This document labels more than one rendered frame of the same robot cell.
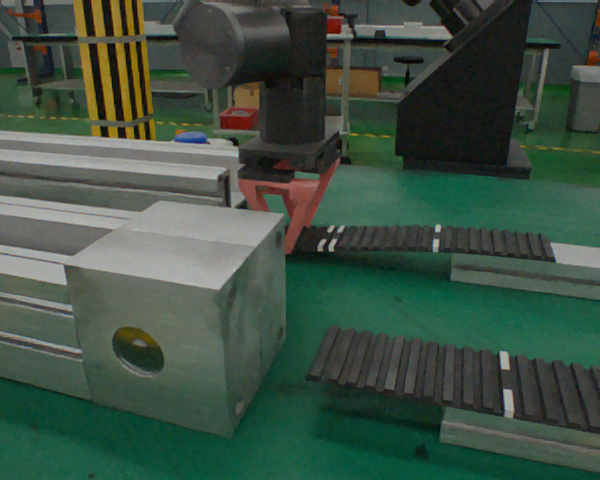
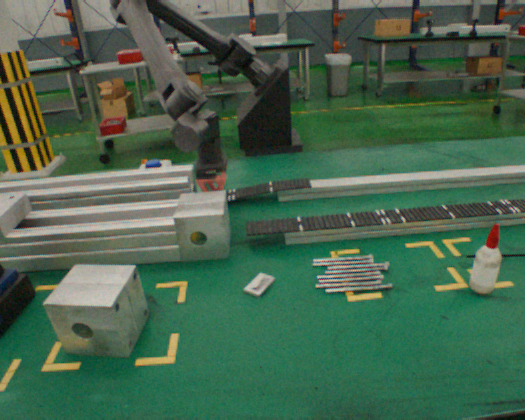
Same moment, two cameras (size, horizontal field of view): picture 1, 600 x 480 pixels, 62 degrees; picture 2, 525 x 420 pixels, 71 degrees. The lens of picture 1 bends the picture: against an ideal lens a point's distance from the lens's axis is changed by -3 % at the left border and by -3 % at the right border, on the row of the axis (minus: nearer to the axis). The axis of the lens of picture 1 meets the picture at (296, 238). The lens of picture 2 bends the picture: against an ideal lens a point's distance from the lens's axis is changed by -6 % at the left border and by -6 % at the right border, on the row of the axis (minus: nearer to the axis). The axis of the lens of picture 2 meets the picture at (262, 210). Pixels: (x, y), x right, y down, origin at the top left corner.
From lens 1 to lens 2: 0.46 m
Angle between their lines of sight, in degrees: 16
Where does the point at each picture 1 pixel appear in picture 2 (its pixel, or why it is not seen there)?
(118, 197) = (145, 196)
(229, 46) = (195, 138)
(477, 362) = (291, 221)
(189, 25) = (177, 132)
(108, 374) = (188, 249)
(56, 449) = (180, 273)
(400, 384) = (272, 230)
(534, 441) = (310, 237)
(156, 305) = (204, 222)
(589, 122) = (341, 89)
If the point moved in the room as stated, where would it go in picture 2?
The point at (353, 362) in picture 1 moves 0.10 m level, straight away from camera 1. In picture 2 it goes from (257, 228) to (249, 205)
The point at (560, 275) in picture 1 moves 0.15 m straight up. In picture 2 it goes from (314, 191) to (314, 129)
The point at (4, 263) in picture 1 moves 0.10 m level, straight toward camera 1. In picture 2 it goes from (148, 223) to (185, 238)
